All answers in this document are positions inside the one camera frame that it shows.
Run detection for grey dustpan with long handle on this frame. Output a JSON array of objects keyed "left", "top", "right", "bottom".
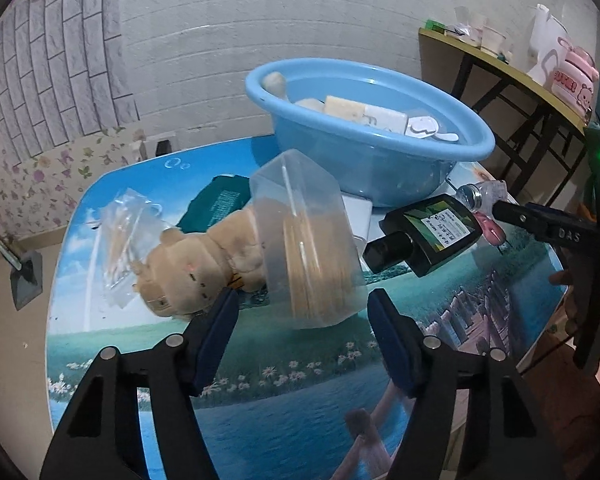
[{"left": 0, "top": 210, "right": 45, "bottom": 311}]

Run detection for brown bear plush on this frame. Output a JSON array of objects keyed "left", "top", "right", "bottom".
[{"left": 132, "top": 207, "right": 268, "bottom": 319}]

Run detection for person's right hand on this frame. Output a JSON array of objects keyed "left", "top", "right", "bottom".
[{"left": 549, "top": 267, "right": 576, "bottom": 333}]

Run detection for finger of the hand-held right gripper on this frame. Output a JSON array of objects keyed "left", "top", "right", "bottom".
[
  {"left": 492, "top": 199, "right": 600, "bottom": 256},
  {"left": 525, "top": 202, "right": 600, "bottom": 235}
]

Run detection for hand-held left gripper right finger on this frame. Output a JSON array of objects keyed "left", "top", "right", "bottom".
[{"left": 366, "top": 287, "right": 567, "bottom": 480}]

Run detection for white paper bag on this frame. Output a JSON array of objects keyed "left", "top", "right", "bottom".
[{"left": 527, "top": 4, "right": 571, "bottom": 84}]

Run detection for small clear bottle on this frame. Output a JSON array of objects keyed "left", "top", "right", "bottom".
[{"left": 455, "top": 180, "right": 509, "bottom": 211}]

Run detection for white plush toy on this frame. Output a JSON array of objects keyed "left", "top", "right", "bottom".
[{"left": 262, "top": 71, "right": 326, "bottom": 111}]

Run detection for teal packet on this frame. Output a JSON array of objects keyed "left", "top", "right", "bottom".
[{"left": 175, "top": 174, "right": 254, "bottom": 234}]

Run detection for clear bag of cotton swabs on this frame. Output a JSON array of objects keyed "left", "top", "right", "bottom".
[{"left": 97, "top": 187, "right": 167, "bottom": 309}]

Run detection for small pink item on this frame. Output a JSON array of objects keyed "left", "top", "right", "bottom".
[{"left": 475, "top": 212, "right": 507, "bottom": 247}]

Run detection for blue plastic basin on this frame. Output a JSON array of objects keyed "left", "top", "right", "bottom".
[{"left": 245, "top": 58, "right": 496, "bottom": 209}]

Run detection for clear plastic wrapper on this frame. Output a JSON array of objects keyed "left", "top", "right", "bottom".
[{"left": 445, "top": 25, "right": 481, "bottom": 44}]

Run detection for white power adapter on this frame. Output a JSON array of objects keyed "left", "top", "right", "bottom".
[{"left": 341, "top": 194, "right": 376, "bottom": 246}]

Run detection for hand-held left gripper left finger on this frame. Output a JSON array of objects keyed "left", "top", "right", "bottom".
[{"left": 40, "top": 287, "right": 242, "bottom": 480}]

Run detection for white paper cup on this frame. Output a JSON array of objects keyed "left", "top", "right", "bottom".
[{"left": 480, "top": 25, "right": 509, "bottom": 56}]

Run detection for clear box of wooden sticks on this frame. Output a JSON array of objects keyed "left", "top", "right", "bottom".
[{"left": 249, "top": 149, "right": 369, "bottom": 330}]

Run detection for yellow side table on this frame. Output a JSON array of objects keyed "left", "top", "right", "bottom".
[{"left": 419, "top": 27, "right": 600, "bottom": 201}]

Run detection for pink toy box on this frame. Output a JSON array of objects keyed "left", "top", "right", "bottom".
[{"left": 545, "top": 45, "right": 600, "bottom": 112}]

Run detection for person's dark red clothing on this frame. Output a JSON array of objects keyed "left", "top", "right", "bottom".
[{"left": 520, "top": 330, "right": 600, "bottom": 480}]

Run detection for dark green bottle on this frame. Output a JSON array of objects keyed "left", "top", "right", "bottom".
[{"left": 362, "top": 193, "right": 483, "bottom": 278}]

